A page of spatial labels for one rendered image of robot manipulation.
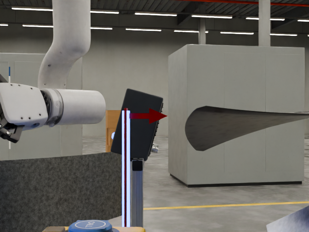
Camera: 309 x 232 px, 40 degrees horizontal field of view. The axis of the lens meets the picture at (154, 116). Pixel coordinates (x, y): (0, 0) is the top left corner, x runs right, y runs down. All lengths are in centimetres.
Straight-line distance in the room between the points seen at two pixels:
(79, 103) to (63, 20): 19
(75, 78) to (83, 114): 377
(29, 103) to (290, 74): 655
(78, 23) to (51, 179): 140
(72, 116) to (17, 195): 130
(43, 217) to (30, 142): 426
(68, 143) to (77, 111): 379
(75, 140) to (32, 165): 254
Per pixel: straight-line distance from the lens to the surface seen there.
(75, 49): 102
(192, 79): 670
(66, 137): 478
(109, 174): 255
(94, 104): 103
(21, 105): 94
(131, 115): 64
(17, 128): 93
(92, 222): 42
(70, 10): 103
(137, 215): 120
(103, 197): 254
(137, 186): 118
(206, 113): 57
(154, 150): 125
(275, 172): 724
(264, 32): 1183
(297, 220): 69
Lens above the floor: 119
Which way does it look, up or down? 1 degrees down
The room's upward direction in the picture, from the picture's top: straight up
